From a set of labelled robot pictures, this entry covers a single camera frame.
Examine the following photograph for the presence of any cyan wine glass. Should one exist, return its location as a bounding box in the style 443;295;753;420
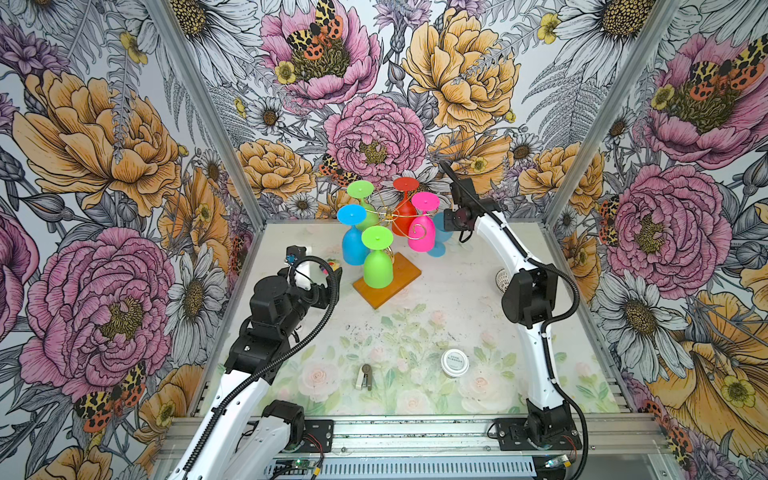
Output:
337;204;370;266

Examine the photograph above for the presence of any gold wire glass rack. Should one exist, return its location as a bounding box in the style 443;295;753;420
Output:
360;192;436;289

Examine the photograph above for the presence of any back green wine glass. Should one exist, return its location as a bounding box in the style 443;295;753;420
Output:
347;180;380;231

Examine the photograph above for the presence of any front green wine glass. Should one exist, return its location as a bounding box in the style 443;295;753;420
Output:
362;225;394;289

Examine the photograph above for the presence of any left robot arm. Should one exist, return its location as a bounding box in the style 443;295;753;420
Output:
169;246;343;479

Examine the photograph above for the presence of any light blue wine glass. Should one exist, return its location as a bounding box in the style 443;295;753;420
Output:
428;211;453;258

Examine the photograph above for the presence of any magenta wine glass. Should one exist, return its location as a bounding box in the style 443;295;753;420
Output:
408;192;440;253

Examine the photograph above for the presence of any aluminium front rail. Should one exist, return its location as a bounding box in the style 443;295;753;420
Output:
156;413;684;479

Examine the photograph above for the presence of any red wine glass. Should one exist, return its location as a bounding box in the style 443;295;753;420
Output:
392;177;420;237

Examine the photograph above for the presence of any white mesh sink strainer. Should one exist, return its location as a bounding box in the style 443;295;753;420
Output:
495;268;511;293

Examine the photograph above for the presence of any orange wooden rack base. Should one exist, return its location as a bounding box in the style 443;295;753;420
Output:
353;253;422;309

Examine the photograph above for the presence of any green wine glass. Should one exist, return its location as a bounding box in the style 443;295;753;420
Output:
362;225;394;289
347;180;380;231

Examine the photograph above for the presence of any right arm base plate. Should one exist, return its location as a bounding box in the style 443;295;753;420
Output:
486;417;582;451

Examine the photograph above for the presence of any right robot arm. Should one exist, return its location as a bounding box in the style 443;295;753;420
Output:
440;161;590;479

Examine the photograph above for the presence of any white round jar lid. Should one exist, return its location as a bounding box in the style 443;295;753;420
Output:
440;348;470;378

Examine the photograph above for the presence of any small grey key fob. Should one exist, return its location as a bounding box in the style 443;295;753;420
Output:
355;364;373;391

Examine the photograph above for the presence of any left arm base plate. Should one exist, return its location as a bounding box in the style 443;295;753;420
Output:
281;419;336;454

